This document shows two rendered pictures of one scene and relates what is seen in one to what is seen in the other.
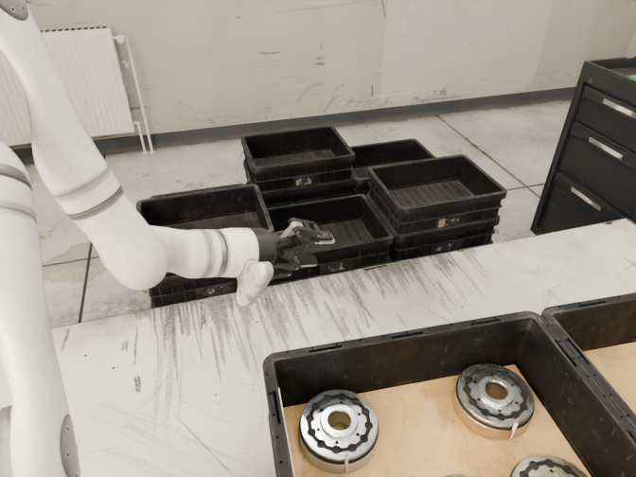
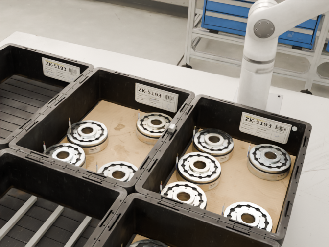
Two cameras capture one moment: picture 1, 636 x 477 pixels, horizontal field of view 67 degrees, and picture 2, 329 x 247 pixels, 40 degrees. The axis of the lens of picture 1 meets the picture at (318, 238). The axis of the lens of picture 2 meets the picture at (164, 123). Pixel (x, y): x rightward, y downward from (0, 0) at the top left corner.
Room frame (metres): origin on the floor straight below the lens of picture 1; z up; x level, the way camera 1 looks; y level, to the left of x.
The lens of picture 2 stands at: (0.59, -0.89, 1.56)
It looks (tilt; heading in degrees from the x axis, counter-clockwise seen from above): 36 degrees down; 122
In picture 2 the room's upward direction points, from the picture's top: 4 degrees clockwise
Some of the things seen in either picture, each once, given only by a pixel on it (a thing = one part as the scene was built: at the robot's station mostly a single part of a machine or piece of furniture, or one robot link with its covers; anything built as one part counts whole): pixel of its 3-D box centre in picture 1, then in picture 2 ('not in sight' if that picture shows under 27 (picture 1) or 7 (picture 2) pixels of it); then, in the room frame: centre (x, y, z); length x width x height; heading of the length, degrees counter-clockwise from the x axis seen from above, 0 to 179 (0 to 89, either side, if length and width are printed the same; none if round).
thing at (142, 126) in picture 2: not in sight; (155, 124); (0.06, -0.09, 0.86); 0.10 x 0.10 x 0.01
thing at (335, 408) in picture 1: (339, 420); (270, 156); (0.36, -0.03, 0.86); 0.05 x 0.05 x 0.01
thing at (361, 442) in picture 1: (339, 423); (270, 157); (0.36, -0.03, 0.86); 0.10 x 0.10 x 0.01
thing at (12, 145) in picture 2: not in sight; (110, 120); (0.02, -0.22, 0.92); 0.40 x 0.30 x 0.02; 102
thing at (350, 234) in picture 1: (324, 260); not in sight; (1.36, -0.02, 0.31); 0.40 x 0.30 x 0.34; 106
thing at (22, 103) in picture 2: not in sight; (10, 105); (-0.28, -0.28, 0.87); 0.40 x 0.30 x 0.11; 102
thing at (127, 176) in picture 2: not in sight; (118, 175); (0.11, -0.31, 0.86); 0.05 x 0.05 x 0.01
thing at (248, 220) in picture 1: (211, 270); not in sight; (1.25, 0.36, 0.37); 0.40 x 0.30 x 0.45; 106
